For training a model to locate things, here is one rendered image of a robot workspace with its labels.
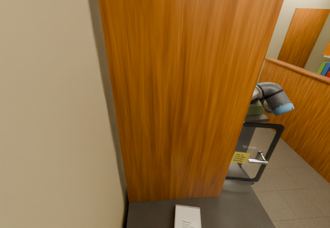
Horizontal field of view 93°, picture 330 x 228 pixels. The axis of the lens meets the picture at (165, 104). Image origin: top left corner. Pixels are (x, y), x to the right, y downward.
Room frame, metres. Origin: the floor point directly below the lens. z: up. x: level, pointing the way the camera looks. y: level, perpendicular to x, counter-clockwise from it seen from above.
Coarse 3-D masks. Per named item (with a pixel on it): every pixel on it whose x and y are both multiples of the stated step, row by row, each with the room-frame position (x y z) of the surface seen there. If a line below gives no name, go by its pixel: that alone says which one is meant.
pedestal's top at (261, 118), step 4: (248, 116) 1.33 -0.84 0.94; (252, 116) 1.33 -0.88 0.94; (256, 116) 1.33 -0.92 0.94; (260, 116) 1.33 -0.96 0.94; (264, 116) 1.34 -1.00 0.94; (248, 120) 1.26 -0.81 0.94; (252, 120) 1.27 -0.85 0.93; (256, 120) 1.28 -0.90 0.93; (260, 120) 1.29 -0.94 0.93; (264, 120) 1.30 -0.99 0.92; (268, 120) 1.30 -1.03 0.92
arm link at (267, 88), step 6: (258, 84) 0.98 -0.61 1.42; (264, 84) 0.96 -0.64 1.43; (270, 84) 0.95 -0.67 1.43; (276, 84) 0.95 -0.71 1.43; (258, 90) 0.94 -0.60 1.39; (264, 90) 0.93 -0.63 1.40; (270, 90) 0.92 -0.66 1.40; (276, 90) 0.91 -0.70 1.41; (252, 96) 0.93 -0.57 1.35; (258, 96) 0.94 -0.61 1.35; (264, 96) 0.95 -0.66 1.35
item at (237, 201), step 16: (224, 192) 0.54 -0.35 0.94; (240, 192) 0.54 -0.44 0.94; (144, 208) 0.44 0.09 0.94; (160, 208) 0.44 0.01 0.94; (208, 208) 0.45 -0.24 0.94; (224, 208) 0.45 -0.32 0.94; (240, 208) 0.45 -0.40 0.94; (256, 208) 0.46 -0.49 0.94; (128, 224) 0.37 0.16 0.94; (144, 224) 0.37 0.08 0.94; (160, 224) 0.37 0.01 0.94; (208, 224) 0.38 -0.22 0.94; (224, 224) 0.38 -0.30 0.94; (240, 224) 0.38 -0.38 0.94; (256, 224) 0.38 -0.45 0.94; (272, 224) 0.39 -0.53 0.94
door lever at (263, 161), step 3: (261, 156) 0.56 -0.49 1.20; (249, 159) 0.54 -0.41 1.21; (252, 159) 0.54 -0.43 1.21; (255, 159) 0.54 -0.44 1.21; (264, 159) 0.54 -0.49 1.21; (249, 162) 0.53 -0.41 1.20; (252, 162) 0.53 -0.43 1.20; (255, 162) 0.53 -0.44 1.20; (258, 162) 0.52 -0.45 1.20; (261, 162) 0.52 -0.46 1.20; (264, 162) 0.52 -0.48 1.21; (267, 162) 0.52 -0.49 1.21
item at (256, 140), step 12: (252, 132) 0.58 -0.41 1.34; (264, 132) 0.57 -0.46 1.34; (276, 132) 0.57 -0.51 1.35; (240, 144) 0.58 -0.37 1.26; (252, 144) 0.58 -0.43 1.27; (264, 144) 0.57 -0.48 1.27; (252, 156) 0.57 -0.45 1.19; (264, 156) 0.57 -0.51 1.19; (240, 168) 0.58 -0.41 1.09; (252, 168) 0.57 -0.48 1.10; (264, 168) 0.57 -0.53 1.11; (240, 180) 0.58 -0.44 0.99; (252, 180) 0.57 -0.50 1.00
